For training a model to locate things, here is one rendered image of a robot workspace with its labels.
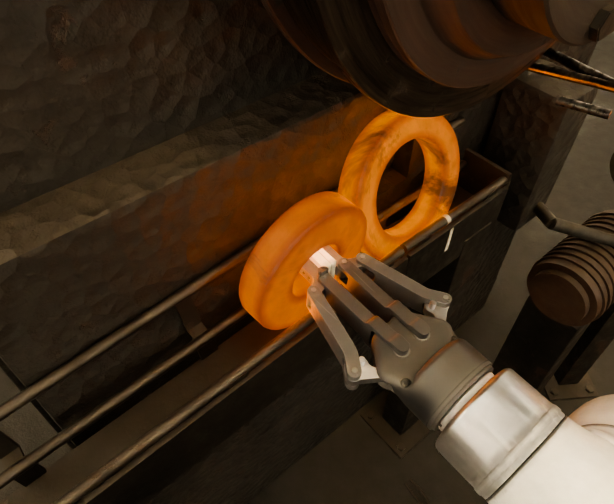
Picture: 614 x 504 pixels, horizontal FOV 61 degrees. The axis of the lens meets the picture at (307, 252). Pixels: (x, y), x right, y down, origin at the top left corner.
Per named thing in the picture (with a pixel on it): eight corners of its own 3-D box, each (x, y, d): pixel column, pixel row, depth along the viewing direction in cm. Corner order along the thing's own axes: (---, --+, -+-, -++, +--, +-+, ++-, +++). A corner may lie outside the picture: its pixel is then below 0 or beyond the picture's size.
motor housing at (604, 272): (461, 399, 125) (534, 249, 85) (517, 348, 134) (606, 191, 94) (507, 441, 118) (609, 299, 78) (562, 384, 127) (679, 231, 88)
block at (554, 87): (461, 200, 89) (500, 69, 71) (490, 180, 92) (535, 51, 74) (514, 235, 83) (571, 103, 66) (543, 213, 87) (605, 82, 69)
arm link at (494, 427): (537, 440, 46) (482, 390, 48) (583, 396, 39) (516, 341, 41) (471, 512, 42) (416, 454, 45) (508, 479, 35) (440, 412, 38)
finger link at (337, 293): (406, 366, 47) (396, 375, 46) (322, 288, 52) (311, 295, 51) (414, 344, 44) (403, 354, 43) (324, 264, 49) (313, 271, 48)
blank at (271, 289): (209, 297, 48) (232, 321, 46) (316, 163, 47) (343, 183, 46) (277, 321, 62) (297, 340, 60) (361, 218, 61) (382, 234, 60)
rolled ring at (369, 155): (446, 75, 58) (423, 72, 61) (334, 175, 52) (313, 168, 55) (471, 199, 70) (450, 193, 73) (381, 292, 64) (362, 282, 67)
